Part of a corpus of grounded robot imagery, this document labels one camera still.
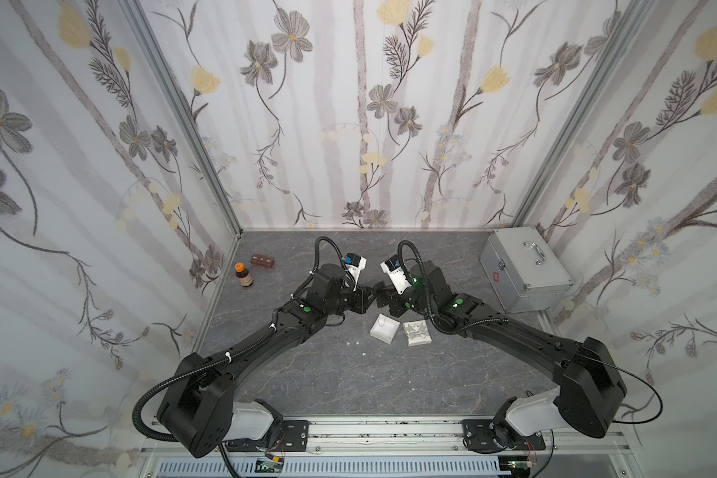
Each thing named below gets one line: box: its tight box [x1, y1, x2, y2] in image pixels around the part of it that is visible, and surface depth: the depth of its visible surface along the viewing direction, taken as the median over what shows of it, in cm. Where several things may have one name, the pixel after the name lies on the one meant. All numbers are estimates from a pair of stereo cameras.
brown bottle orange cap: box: [234, 261, 254, 288], surface depth 101 cm
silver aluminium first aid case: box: [478, 226, 575, 314], surface depth 94 cm
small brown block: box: [249, 253, 275, 268], surface depth 113 cm
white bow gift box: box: [403, 319, 433, 347], surface depth 92 cm
